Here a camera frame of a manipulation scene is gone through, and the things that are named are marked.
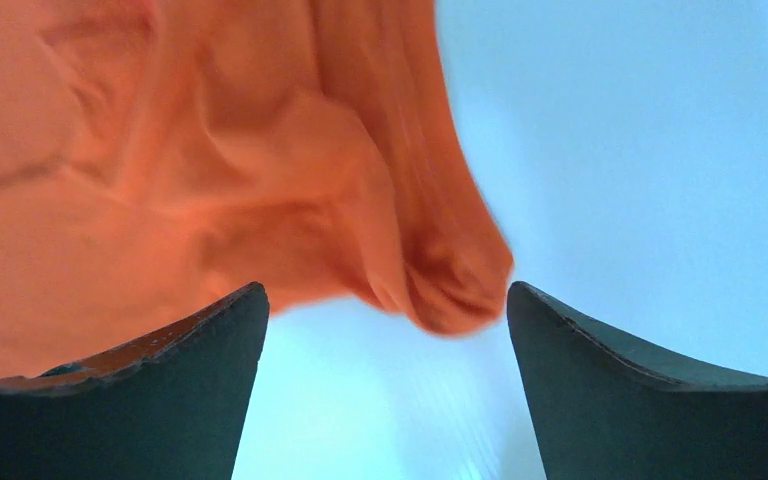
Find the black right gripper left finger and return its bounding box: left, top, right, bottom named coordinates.
left=0, top=282, right=270, bottom=479

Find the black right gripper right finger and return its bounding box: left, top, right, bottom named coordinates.
left=507, top=281, right=768, bottom=479

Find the orange t shirt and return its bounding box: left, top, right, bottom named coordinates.
left=0, top=1, right=513, bottom=378

